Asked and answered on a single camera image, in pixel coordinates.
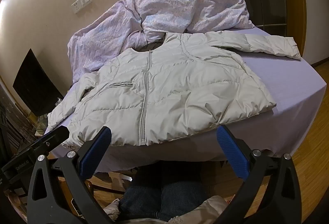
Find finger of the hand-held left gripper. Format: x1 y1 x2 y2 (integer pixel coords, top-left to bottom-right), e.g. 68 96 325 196
26 126 70 149

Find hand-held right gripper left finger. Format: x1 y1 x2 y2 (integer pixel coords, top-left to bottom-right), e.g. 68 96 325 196
27 126 116 224

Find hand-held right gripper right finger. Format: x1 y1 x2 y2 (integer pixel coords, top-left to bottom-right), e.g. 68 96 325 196
216 125 302 224

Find cream puffer jacket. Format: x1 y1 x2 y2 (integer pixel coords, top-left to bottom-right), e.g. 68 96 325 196
44 31 302 149

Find glass bedside table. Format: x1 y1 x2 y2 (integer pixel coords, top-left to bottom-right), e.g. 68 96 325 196
31 114 53 137

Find dark patterned curtain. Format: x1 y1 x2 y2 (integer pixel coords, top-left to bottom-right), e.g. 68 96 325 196
0 80 35 158

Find black flat screen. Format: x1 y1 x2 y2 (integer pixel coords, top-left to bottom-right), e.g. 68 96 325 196
13 48 64 117

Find person's legs in jeans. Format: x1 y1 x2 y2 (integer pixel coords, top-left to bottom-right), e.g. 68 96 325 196
119 160 206 222

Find bed with lilac sheet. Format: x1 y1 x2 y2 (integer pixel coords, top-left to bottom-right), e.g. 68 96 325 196
44 28 327 176

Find pink floral duvet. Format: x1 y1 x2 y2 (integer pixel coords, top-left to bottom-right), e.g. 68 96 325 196
67 0 255 84

